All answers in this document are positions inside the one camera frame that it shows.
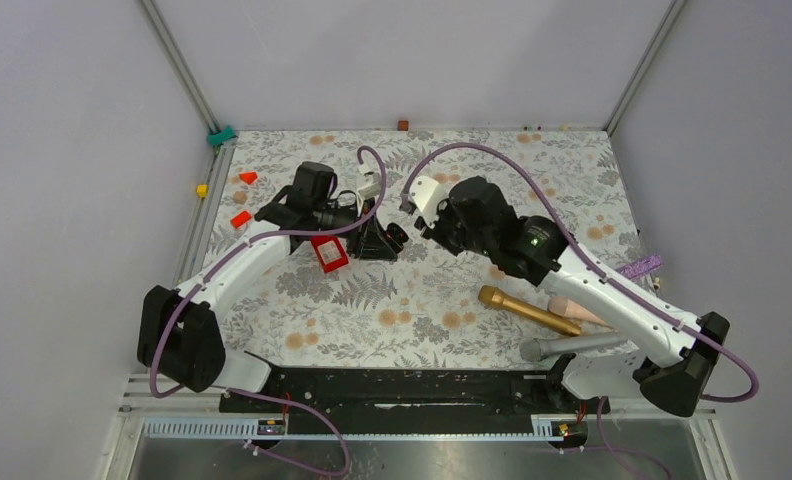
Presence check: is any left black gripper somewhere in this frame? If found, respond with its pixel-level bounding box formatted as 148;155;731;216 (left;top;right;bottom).
313;196;398;260

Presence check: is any black earbud case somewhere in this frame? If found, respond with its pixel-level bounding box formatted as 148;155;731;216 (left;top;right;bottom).
385;223;409;252

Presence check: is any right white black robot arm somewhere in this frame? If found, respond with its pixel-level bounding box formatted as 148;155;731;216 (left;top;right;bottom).
401;176;730;417

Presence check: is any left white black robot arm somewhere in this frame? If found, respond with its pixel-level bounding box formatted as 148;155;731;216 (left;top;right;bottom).
137;158;407;411

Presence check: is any red box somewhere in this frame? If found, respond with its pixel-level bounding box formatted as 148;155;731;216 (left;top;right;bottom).
310;236;349;274

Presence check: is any gold microphone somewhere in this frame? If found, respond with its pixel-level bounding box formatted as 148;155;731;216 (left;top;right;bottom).
478;285;581;337

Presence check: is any floral table mat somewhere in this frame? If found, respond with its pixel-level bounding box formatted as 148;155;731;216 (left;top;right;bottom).
205;130;645;369

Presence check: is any red flat block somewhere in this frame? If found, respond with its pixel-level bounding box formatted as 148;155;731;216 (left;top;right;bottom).
230;211;252;229

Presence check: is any pink microphone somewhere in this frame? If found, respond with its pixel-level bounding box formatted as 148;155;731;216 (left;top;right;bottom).
547;296;607;326

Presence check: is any red triangular block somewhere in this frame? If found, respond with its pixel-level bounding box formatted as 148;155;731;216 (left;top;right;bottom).
238;171;258;185

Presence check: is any grey microphone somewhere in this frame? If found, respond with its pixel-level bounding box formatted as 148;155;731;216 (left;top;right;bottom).
519;333;628;363

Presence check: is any teal block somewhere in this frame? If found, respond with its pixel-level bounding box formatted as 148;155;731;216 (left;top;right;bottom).
207;126;236;147

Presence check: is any purple glitter microphone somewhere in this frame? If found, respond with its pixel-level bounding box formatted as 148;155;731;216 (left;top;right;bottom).
617;255;663;280

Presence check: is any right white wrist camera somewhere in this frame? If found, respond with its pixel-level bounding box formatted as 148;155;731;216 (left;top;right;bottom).
400;176;448;227

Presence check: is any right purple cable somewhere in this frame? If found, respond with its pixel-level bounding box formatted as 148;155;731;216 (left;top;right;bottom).
399;142;762;480

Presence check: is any purple cable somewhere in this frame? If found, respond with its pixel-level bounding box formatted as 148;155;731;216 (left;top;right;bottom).
399;142;762;480
148;145;389;478

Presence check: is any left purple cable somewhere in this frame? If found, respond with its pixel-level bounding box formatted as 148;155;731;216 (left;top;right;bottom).
148;145;389;478

